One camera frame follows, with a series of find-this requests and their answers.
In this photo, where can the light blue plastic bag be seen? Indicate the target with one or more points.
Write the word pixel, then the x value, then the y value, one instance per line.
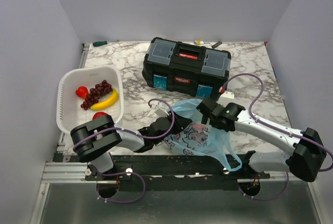
pixel 199 139

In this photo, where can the yellow fake banana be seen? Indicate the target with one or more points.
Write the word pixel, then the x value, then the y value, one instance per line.
pixel 106 103

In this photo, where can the dark red fake grapes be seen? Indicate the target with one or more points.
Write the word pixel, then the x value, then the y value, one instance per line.
pixel 96 93

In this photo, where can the red fake fruit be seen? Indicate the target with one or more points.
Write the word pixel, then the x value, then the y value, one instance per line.
pixel 99 114

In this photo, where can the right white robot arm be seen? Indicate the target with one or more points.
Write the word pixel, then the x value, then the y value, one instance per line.
pixel 301 152

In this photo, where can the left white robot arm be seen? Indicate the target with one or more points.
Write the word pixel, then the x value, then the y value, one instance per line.
pixel 93 140

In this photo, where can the red fake pear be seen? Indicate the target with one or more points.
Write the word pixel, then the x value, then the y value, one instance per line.
pixel 82 92

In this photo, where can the black plastic toolbox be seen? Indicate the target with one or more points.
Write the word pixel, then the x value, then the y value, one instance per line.
pixel 194 70

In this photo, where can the yellow white small connector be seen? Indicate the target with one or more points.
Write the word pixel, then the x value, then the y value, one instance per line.
pixel 199 42

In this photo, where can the small black clip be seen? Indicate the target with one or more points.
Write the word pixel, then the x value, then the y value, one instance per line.
pixel 217 44

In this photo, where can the white plastic basket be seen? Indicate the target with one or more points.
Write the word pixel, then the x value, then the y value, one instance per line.
pixel 69 112

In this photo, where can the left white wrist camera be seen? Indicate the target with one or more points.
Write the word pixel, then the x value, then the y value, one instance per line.
pixel 158 110

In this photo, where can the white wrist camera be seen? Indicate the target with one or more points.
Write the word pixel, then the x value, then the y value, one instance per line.
pixel 158 110
pixel 225 96

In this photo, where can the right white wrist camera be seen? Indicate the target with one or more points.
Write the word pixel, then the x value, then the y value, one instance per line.
pixel 225 96

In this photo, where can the green handled screwdriver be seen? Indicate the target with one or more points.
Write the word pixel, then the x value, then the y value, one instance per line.
pixel 102 43

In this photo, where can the aluminium frame profile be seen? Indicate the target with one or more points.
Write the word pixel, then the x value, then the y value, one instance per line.
pixel 64 173

